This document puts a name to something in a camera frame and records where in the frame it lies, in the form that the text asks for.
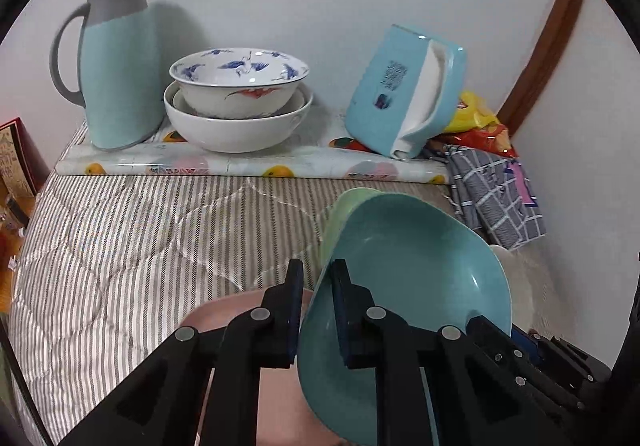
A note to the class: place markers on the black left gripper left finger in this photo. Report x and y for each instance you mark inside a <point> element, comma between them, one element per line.
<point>202,387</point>

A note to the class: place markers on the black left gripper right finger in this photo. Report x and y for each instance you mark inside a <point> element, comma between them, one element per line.
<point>430,387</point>

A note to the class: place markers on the teal plastic bowl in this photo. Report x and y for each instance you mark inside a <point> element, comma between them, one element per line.
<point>417,261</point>

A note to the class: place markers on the striped quilted cloth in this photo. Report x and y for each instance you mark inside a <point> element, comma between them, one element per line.
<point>112,264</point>

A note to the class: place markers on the grey checkered cloth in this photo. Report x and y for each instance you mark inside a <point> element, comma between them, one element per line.
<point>492,195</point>

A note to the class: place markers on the light green plastic bowl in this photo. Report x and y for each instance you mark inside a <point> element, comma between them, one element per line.
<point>340,211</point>

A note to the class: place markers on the large white ceramic bowl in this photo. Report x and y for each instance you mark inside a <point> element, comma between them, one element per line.
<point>236,136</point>

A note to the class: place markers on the yellow red snack bag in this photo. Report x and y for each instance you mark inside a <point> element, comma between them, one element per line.
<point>475,126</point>

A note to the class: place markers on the fruit patterned plastic mat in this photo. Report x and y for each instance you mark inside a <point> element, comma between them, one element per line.
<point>318,148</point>

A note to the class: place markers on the light blue tissue box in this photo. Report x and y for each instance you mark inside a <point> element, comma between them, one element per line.
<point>408,94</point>

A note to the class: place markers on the blue patterned porcelain bowl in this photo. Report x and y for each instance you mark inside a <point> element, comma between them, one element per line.
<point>238,82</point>

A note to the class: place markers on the light blue thermos jug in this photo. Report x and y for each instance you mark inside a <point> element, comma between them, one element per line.
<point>119,71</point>

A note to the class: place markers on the brown wooden door frame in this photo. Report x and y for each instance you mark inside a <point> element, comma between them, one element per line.
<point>546,55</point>

